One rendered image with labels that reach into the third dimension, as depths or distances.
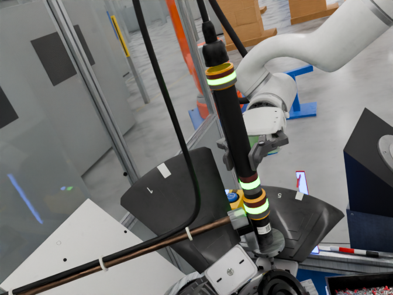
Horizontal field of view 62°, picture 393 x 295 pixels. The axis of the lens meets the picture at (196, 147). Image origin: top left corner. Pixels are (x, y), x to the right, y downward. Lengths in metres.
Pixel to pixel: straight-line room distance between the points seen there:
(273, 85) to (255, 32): 7.78
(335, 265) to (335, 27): 0.80
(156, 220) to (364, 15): 0.53
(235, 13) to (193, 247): 8.04
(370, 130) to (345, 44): 0.63
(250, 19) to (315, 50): 7.81
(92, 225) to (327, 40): 0.65
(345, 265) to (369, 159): 0.35
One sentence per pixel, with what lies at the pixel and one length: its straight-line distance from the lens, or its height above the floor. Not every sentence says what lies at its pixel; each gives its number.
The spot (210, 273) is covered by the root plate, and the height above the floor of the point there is 1.25.
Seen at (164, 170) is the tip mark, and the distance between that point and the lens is 0.70.
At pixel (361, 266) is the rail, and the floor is 0.83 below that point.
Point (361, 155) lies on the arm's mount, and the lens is 1.13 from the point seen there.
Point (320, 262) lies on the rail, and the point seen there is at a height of 0.82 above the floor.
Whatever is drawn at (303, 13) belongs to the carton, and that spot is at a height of 0.20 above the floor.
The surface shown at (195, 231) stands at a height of 1.35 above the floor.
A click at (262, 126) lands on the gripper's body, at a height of 1.49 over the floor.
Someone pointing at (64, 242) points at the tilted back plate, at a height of 1.34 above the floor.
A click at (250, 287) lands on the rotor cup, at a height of 1.25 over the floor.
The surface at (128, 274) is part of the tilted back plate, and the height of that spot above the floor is 1.22.
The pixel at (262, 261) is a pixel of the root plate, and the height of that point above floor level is 1.18.
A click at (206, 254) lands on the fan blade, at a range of 0.67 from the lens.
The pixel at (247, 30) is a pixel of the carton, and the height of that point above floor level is 0.36.
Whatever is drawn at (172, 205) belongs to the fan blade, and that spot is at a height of 1.37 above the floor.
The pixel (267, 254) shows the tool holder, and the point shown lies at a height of 1.27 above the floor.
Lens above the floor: 1.74
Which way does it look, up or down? 26 degrees down
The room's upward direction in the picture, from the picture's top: 19 degrees counter-clockwise
